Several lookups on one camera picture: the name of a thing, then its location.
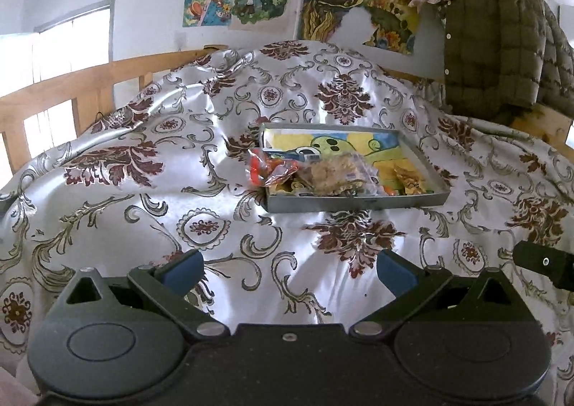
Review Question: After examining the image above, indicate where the yellow swirl wall poster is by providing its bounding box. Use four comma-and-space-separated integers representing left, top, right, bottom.
298, 0, 420, 56

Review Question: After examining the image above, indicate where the granola snack packet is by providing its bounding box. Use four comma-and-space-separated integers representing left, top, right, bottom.
296, 152, 382, 198

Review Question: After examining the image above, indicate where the bright window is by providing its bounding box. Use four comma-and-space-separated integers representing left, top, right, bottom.
0, 0, 115, 165

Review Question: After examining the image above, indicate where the pale wooden bed board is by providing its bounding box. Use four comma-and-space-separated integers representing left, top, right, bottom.
509, 103, 574, 149

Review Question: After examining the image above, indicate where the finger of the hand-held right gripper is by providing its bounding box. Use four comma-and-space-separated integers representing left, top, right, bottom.
513, 241, 574, 290

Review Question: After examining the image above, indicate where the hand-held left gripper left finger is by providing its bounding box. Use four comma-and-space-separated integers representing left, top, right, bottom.
65, 249, 231, 339

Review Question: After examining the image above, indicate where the floral satin blanket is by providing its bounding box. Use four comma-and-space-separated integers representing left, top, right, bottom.
0, 41, 574, 406

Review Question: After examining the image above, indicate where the yellow orange snack packet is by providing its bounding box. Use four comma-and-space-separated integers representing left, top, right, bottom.
383, 164, 431, 196

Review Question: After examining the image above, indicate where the grey tray with painted bottom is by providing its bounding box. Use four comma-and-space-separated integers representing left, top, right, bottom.
258, 121, 451, 213

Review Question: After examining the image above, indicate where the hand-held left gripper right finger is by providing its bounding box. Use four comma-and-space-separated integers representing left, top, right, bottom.
350, 249, 516, 339

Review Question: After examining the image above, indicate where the olive quilted jacket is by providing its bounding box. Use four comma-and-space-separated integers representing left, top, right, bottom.
444, 0, 574, 126

